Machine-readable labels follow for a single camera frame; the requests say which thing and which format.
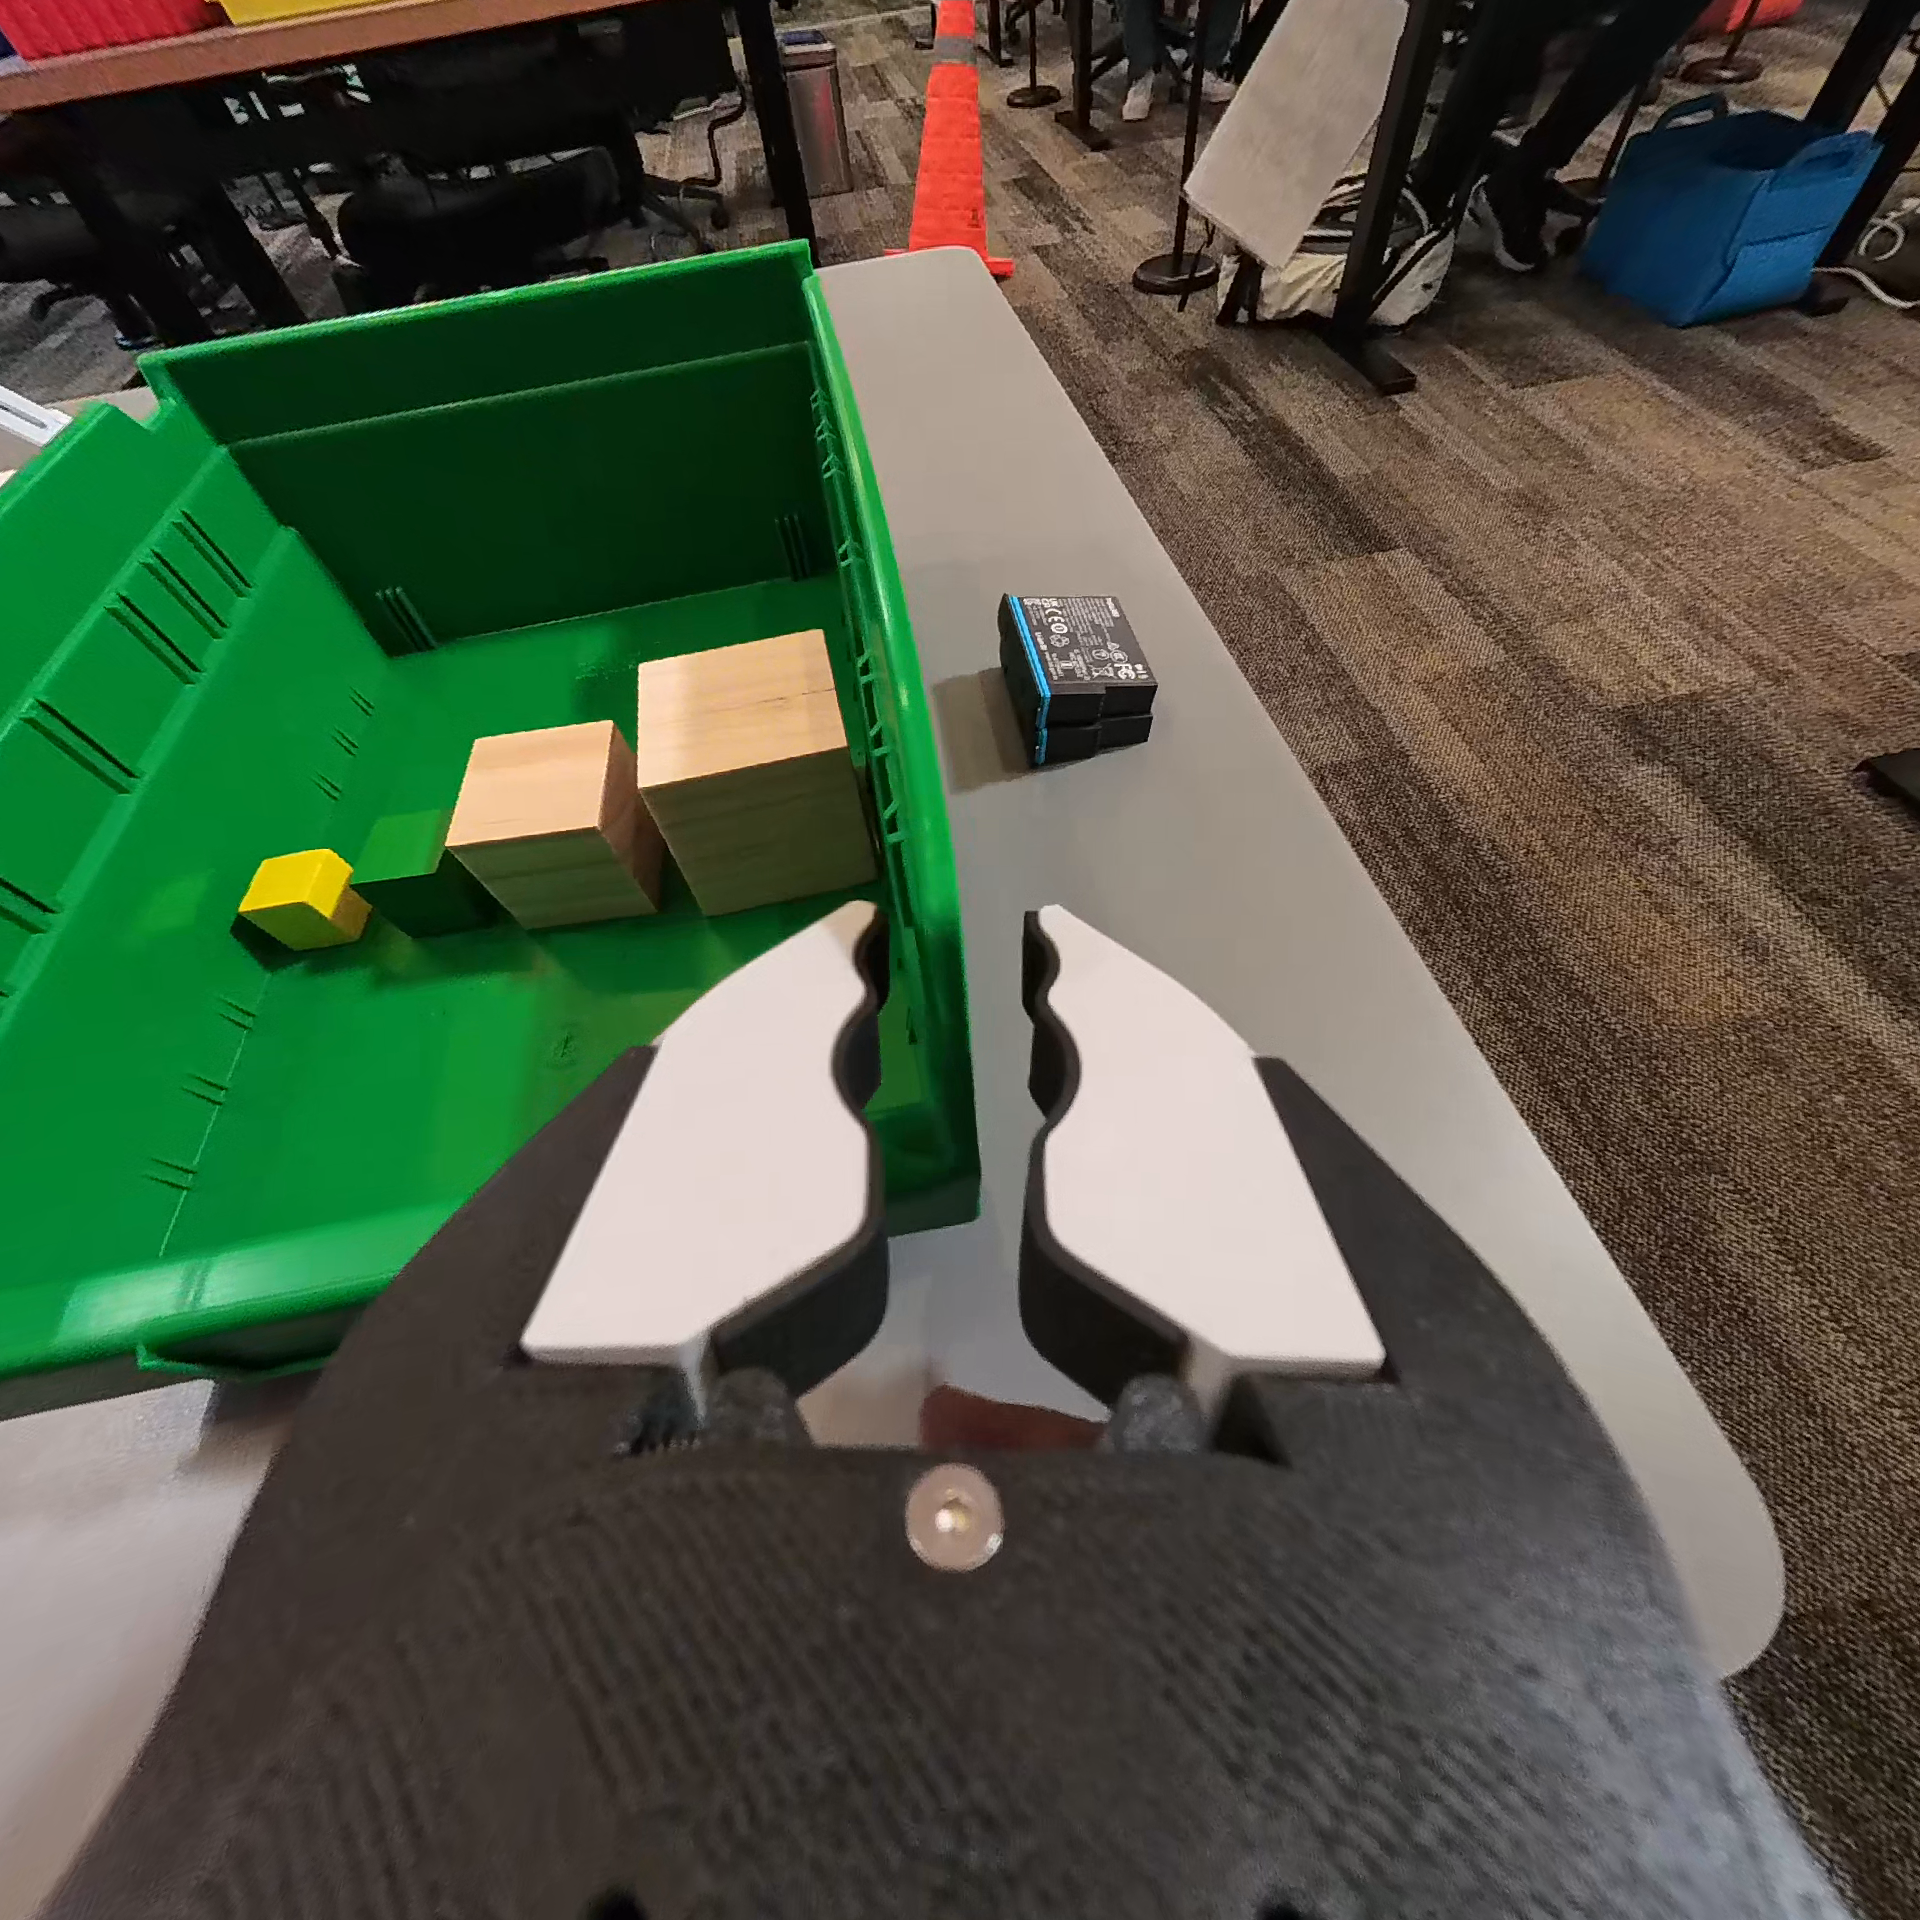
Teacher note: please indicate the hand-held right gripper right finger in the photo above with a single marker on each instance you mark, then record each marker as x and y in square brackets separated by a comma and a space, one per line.
[1185, 1170]

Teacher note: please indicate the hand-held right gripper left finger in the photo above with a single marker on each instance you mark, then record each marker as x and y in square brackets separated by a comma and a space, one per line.
[705, 1170]

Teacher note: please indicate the green plastic bin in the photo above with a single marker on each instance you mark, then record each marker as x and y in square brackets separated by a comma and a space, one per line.
[452, 1080]

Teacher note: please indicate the medium wooden block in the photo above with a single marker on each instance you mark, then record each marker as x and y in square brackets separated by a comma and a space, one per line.
[540, 810]

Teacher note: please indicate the large wooden block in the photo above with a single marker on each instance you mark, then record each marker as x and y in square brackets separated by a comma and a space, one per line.
[750, 764]

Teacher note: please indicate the small green cube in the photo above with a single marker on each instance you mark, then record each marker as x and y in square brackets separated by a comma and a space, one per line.
[422, 884]

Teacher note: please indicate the small yellow cube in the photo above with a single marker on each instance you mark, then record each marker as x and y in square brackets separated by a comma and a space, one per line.
[300, 892]

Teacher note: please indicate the stack of black batteries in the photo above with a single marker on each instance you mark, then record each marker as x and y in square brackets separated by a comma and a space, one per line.
[1073, 662]

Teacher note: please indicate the white and black backpack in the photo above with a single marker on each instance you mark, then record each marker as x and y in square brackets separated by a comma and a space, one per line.
[1321, 276]

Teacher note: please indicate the white leaning board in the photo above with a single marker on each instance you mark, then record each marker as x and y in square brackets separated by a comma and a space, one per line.
[1290, 136]

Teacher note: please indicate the orange traffic cone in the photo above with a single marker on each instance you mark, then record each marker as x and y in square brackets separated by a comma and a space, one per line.
[955, 150]

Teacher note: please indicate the silver trash can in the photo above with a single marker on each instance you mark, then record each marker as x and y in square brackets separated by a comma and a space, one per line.
[819, 112]

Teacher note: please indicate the blue tote bag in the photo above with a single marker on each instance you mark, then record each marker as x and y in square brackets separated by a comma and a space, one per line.
[1724, 210]

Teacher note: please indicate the wooden background table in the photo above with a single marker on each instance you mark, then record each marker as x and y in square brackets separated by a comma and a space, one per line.
[300, 43]

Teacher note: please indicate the yellow plastic bin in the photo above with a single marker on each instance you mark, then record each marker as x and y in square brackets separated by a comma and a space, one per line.
[300, 9]

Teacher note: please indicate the red plastic bin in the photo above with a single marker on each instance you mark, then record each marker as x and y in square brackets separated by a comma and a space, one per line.
[91, 23]

